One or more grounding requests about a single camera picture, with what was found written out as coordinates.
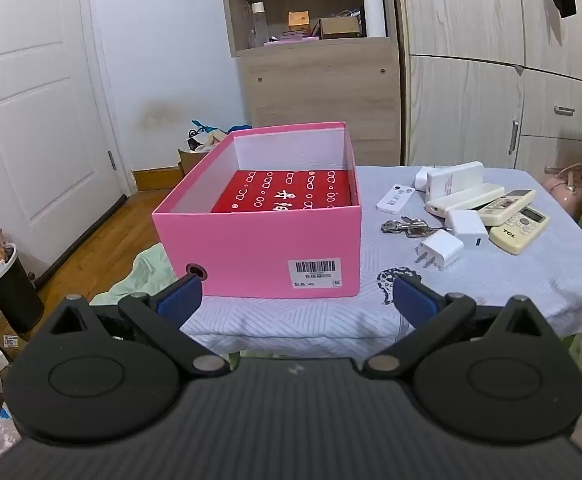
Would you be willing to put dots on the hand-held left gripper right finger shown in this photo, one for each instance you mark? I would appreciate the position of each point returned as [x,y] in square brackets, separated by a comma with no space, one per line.
[413,300]

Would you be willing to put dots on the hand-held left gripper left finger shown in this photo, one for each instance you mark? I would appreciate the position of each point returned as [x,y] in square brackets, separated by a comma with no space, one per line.
[178,300]

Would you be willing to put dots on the bunch of keys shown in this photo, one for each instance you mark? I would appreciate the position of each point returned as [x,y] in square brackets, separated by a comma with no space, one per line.
[408,227]

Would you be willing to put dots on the cream remote with round button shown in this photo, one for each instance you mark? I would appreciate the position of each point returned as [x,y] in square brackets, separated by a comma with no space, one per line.
[518,232]

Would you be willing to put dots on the pink cardboard box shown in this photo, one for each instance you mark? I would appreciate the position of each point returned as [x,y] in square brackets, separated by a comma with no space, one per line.
[251,245]

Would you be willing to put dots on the cream remote with purple buttons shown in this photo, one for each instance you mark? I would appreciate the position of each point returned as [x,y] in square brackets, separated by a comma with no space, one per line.
[506,207]

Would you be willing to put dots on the small white remote control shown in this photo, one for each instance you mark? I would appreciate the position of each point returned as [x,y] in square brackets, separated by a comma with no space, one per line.
[395,198]

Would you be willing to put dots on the long white remote control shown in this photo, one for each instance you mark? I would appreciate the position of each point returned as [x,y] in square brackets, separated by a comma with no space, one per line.
[463,201]

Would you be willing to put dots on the pale green sheet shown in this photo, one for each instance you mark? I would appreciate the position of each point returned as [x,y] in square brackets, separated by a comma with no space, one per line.
[141,270]

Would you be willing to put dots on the white charger with prongs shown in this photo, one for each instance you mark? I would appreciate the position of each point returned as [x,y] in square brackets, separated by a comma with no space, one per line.
[441,250]

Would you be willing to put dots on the white cube charger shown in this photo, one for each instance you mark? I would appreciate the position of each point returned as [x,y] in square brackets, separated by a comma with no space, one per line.
[466,225]

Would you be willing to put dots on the black door draft stopper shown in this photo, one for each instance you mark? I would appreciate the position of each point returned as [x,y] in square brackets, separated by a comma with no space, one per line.
[81,237]

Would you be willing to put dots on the small white adapter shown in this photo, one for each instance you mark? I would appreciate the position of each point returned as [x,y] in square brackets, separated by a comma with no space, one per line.
[422,177]

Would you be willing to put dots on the white power bank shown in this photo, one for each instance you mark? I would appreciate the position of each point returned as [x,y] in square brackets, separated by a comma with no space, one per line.
[453,180]

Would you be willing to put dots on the brown cardboard box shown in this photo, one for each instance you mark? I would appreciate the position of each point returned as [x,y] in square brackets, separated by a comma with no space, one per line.
[191,160]

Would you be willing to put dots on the red patterned flat packet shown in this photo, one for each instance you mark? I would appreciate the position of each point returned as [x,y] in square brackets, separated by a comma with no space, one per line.
[281,192]

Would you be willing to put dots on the black trash bin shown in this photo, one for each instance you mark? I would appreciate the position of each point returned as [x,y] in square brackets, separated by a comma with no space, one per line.
[16,295]

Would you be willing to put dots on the beige plush toy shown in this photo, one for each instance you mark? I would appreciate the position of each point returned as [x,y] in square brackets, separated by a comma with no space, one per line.
[211,137]

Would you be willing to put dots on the blue plastic bag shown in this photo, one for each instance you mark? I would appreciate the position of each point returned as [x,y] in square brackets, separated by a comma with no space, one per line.
[238,127]

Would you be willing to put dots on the light wooden wardrobe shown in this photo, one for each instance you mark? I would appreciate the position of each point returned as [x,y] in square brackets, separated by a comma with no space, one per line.
[461,85]

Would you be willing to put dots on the white door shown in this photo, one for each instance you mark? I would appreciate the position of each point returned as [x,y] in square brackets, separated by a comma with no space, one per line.
[31,135]

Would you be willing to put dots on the wooden shelf cabinet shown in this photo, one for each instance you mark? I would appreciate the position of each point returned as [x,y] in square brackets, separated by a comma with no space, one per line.
[321,90]

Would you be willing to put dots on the flat pink box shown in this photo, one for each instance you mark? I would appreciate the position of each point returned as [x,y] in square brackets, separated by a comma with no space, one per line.
[291,41]

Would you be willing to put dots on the small brown box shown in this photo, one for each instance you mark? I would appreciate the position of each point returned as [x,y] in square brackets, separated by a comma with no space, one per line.
[338,27]

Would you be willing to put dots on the clear bottle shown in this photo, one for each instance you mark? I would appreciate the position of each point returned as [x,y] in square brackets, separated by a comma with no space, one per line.
[258,25]

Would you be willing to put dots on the white paper roll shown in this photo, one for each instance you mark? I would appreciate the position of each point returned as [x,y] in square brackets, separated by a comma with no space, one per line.
[374,10]

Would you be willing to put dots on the small orange box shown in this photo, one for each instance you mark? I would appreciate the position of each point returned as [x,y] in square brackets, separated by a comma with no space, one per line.
[298,20]

